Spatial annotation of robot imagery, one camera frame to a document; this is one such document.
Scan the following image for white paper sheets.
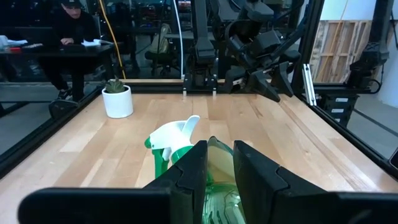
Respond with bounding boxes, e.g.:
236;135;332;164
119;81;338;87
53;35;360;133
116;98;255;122
81;39;114;47

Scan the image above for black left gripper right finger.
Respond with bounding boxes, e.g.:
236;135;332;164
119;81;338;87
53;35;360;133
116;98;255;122
233;139;326;224

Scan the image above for white cable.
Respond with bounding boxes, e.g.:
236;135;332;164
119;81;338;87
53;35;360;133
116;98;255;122
172;0;185;78

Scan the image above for black frame clamp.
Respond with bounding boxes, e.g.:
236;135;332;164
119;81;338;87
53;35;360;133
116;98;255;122
49;98;78;119

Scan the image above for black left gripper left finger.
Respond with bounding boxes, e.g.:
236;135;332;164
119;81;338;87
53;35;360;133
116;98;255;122
143;139;208;224

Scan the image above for succulent in white pot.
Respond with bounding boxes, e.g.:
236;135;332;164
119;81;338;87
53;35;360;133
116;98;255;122
101;76;134;119

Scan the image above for white crumpled paper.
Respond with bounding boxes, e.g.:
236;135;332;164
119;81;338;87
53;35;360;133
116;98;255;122
0;35;29;48

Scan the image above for green plastic spray bottle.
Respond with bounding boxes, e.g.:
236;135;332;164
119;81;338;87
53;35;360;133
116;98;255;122
144;114;246;224

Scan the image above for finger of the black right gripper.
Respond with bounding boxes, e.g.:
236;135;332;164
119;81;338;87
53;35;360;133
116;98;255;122
247;70;282;103
270;61;295;98

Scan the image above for wooden pallet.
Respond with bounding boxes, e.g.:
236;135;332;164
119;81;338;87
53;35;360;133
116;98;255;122
310;20;374;83

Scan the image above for green backpack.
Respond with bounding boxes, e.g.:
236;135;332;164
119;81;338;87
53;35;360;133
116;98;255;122
150;23;172;54

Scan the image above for black office desk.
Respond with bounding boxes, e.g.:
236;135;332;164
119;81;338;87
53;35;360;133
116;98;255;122
0;43;115;103

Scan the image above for yellow cable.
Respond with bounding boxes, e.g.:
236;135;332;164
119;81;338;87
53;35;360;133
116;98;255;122
98;0;127;80

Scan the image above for black labelled control box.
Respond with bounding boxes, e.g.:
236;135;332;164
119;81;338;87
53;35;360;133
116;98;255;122
320;93;352;127

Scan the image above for person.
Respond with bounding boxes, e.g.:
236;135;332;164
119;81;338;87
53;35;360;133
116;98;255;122
39;0;100;102

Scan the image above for silver aluminium bracket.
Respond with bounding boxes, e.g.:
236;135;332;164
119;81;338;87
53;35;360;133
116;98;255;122
302;63;317;106

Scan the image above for black office chair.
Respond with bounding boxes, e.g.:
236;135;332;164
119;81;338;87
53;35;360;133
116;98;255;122
144;23;178;78

